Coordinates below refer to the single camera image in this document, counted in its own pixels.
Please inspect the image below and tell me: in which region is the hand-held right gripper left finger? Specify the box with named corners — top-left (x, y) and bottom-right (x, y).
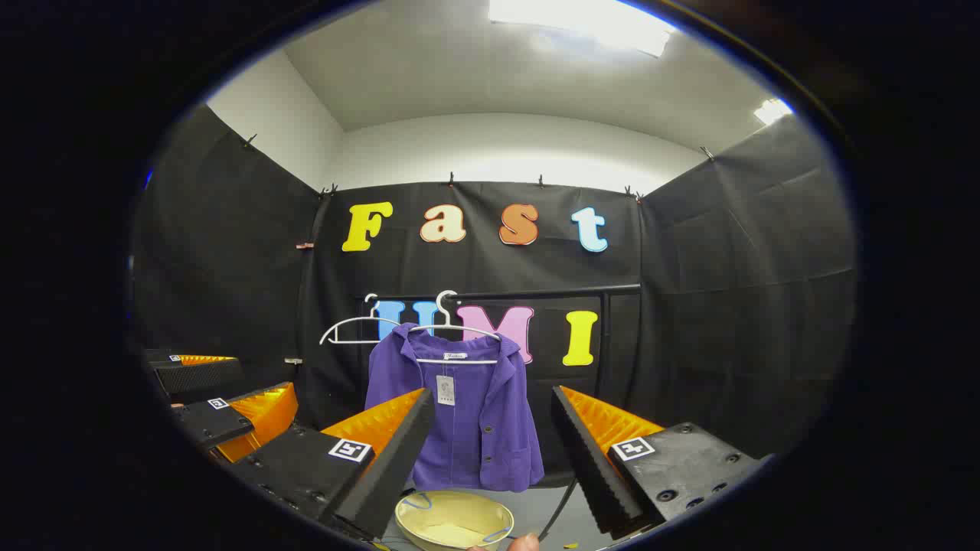
top-left (228, 386), bottom-right (437, 540)

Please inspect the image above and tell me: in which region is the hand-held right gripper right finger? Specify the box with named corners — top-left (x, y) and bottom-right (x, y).
top-left (551, 384), bottom-right (776, 536)

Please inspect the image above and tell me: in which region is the cream laundry hamper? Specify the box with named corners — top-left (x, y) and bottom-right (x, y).
top-left (394, 490), bottom-right (515, 551)

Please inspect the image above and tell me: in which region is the purple jacket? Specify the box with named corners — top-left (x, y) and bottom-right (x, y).
top-left (364, 321), bottom-right (546, 493)

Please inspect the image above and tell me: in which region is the white clothes hanger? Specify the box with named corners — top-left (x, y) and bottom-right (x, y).
top-left (319, 293), bottom-right (403, 347)
top-left (406, 289), bottom-right (502, 366)

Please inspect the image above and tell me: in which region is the black clothes rack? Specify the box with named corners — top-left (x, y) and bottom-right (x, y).
top-left (356, 285), bottom-right (644, 540)

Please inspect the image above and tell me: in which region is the row of black cloth clips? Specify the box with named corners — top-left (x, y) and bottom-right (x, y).
top-left (241, 134), bottom-right (717, 201)

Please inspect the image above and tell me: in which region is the small ceiling light panel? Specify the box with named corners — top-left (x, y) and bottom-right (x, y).
top-left (754, 98), bottom-right (793, 126)

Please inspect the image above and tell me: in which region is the large ceiling light panel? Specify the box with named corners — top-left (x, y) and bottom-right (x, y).
top-left (488, 0), bottom-right (678, 58)

